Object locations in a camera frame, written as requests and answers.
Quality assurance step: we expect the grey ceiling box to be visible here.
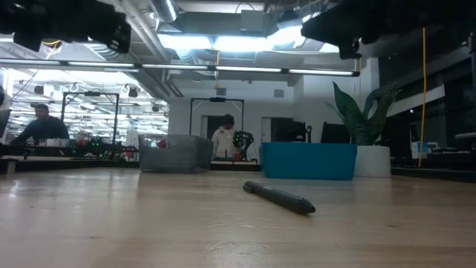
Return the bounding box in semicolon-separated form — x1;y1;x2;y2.
239;10;269;34

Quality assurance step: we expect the green snake plant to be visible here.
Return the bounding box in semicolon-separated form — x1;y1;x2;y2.
324;81;401;147

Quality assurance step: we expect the long light bar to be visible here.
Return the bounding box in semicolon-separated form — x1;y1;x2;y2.
0;58;361;78

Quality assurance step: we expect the black background monitor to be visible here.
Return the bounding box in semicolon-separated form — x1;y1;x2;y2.
320;121;351;144

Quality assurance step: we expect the person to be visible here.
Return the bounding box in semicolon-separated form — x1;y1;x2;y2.
210;113;239;160
10;103;71;147

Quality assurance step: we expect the blue plastic tray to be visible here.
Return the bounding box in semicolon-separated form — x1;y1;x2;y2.
260;142;358;182

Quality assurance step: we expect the white plant pot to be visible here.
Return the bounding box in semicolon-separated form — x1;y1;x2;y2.
353;144;392;178

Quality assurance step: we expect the background robot with green light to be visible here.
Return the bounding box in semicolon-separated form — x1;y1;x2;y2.
232;130;256;162

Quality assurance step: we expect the grey plastic bin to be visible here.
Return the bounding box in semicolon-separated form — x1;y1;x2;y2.
138;133;215;174

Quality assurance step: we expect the white and blue box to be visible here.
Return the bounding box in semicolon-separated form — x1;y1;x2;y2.
410;141;440;160

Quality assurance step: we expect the dark grey click pen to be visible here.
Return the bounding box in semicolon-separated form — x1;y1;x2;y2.
242;180;317;216

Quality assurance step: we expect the silver ventilation duct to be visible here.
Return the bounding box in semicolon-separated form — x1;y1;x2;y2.
150;0;179;23

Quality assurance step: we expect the yellow cable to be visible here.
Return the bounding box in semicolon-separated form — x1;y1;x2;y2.
418;26;428;168

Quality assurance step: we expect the black aluminium table frame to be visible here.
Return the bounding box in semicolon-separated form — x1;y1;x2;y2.
0;156;476;183

